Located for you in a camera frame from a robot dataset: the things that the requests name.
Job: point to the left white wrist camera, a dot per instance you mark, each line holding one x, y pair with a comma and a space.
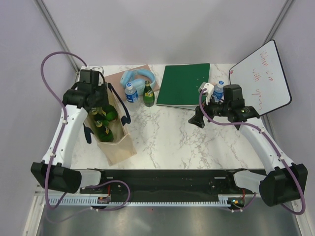
100, 69

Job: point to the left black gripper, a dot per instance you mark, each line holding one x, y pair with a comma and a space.
103, 87

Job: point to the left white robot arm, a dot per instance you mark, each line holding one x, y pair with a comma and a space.
54, 172

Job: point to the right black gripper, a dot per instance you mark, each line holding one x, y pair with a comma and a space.
197, 119

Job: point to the blue cap water bottle front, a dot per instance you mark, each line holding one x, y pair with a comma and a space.
131, 93

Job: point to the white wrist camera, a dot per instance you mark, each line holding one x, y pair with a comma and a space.
100, 69
207, 89

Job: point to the green glass bottle yellow cap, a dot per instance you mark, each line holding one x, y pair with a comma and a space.
96, 115

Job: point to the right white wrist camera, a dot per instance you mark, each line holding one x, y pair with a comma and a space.
207, 89

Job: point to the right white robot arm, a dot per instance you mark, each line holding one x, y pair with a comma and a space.
284, 180

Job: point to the blue cap water bottle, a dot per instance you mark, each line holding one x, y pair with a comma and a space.
131, 93
218, 91

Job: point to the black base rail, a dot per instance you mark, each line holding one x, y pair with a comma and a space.
167, 185

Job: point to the beige canvas tote bag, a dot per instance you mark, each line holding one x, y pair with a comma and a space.
122, 147

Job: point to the green binder folder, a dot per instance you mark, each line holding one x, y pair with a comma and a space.
180, 85

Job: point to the light blue headphones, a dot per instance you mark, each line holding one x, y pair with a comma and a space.
130, 76

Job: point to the white cable duct strip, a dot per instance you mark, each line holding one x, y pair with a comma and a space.
95, 201

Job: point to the small whiteboard with writing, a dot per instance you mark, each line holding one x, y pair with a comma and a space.
262, 79

